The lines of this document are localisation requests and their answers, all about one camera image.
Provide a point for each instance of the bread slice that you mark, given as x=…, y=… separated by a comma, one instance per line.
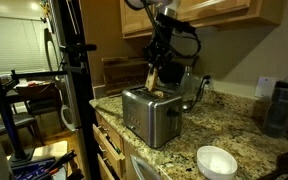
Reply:
x=159, y=93
x=151, y=80

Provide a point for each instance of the stainless steel toaster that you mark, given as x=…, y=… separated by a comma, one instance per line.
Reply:
x=156, y=120

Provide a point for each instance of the upper wooden cabinet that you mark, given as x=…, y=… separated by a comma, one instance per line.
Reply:
x=224, y=14

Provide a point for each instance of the wooden kitchen drawers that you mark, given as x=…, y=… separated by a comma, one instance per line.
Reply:
x=111, y=157

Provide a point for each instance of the black camera tripod stand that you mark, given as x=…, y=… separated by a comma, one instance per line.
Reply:
x=76, y=112

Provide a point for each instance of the wooden dining chair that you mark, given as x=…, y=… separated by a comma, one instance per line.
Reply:
x=39, y=98

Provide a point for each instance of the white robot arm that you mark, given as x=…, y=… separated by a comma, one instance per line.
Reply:
x=166, y=7

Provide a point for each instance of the dark grey water bottle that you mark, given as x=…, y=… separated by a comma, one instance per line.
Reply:
x=276, y=119

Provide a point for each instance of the wooden cutting board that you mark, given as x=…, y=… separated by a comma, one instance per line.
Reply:
x=122, y=72

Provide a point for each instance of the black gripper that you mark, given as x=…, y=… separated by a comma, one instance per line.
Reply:
x=159, y=51

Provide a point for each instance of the black coffee maker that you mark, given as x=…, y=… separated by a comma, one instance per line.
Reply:
x=172, y=72

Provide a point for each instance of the white wall outlet plate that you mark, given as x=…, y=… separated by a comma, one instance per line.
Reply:
x=264, y=87

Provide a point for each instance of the clear glass bottle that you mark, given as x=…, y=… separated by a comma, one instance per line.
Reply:
x=187, y=85

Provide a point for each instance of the white ceramic bowl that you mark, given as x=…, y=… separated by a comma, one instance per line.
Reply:
x=215, y=163

